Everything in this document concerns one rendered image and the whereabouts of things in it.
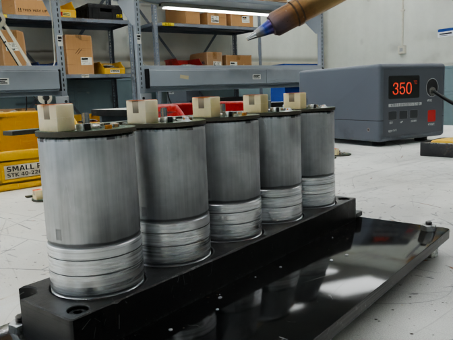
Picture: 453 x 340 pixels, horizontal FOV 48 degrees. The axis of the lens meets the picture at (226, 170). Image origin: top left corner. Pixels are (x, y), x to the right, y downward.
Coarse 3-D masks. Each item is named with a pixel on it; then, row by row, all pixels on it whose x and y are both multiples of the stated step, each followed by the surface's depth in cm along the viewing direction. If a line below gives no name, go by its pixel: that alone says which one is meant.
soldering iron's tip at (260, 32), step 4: (268, 20) 16; (264, 24) 16; (268, 24) 16; (260, 28) 16; (264, 28) 16; (268, 28) 16; (272, 28) 16; (252, 32) 16; (256, 32) 16; (260, 32) 16; (264, 32) 16; (268, 32) 16; (272, 32) 16; (248, 36) 16; (252, 36) 16; (256, 36) 16; (260, 36) 16
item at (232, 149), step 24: (240, 120) 16; (216, 144) 16; (240, 144) 16; (216, 168) 16; (240, 168) 17; (216, 192) 17; (240, 192) 17; (216, 216) 17; (240, 216) 17; (216, 240) 17; (240, 240) 17
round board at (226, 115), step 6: (222, 114) 17; (228, 114) 16; (234, 114) 18; (240, 114) 18; (246, 114) 17; (252, 114) 17; (258, 114) 17; (210, 120) 16; (216, 120) 16; (222, 120) 16; (228, 120) 16; (234, 120) 16
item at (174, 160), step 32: (160, 128) 14; (192, 128) 14; (160, 160) 14; (192, 160) 15; (160, 192) 14; (192, 192) 15; (160, 224) 14; (192, 224) 15; (160, 256) 15; (192, 256) 15
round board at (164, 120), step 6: (162, 120) 14; (168, 120) 14; (180, 120) 15; (192, 120) 15; (198, 120) 15; (204, 120) 15; (138, 126) 14; (144, 126) 14; (150, 126) 14; (156, 126) 14; (162, 126) 14; (168, 126) 14; (174, 126) 14; (180, 126) 14
